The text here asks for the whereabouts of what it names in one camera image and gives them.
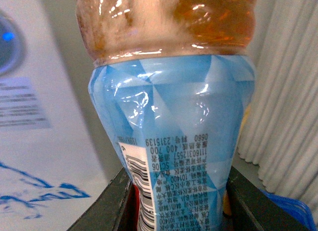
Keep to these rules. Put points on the grey instruction sticker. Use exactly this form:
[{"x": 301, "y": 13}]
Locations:
[{"x": 20, "y": 107}]

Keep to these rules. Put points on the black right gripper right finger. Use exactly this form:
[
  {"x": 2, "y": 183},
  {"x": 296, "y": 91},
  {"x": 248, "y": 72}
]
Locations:
[{"x": 253, "y": 211}]

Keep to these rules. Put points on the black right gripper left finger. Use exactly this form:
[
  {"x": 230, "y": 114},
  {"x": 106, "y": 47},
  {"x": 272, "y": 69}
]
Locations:
[{"x": 112, "y": 211}]

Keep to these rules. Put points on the amber tea drink bottle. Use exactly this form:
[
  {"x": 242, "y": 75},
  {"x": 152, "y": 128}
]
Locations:
[{"x": 171, "y": 83}]

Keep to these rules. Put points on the white pleated curtain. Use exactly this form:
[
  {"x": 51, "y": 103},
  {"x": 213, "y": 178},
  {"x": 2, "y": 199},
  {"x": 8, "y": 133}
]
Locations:
[{"x": 281, "y": 133}]

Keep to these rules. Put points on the grey oval control panel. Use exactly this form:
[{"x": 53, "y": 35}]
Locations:
[{"x": 12, "y": 45}]

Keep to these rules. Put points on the blue plastic basket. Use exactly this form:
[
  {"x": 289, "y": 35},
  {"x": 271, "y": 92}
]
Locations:
[{"x": 297, "y": 209}]

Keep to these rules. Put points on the white blue chest freezer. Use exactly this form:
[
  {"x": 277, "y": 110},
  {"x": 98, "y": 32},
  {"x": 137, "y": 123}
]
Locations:
[{"x": 48, "y": 177}]

